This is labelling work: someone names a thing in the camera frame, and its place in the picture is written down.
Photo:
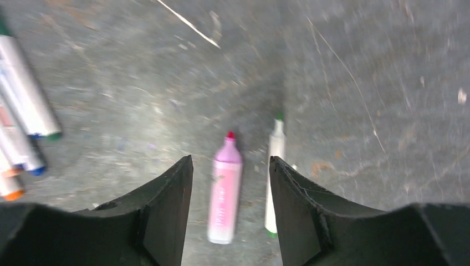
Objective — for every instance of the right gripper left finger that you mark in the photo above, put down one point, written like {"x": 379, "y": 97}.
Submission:
{"x": 146, "y": 226}

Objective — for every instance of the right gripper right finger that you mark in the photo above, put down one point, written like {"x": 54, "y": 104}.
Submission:
{"x": 318, "y": 227}

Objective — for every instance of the green white marker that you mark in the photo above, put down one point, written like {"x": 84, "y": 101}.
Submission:
{"x": 276, "y": 147}

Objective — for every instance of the dark blue capped marker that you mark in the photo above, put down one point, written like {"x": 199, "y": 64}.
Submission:
{"x": 41, "y": 167}

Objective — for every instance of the orange tipped marker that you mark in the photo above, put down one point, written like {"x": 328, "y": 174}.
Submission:
{"x": 11, "y": 188}

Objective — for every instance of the red capped marker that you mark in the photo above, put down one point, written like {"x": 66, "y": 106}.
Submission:
{"x": 14, "y": 140}

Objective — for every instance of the blue marker right side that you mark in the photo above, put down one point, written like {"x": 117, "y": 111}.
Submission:
{"x": 24, "y": 92}

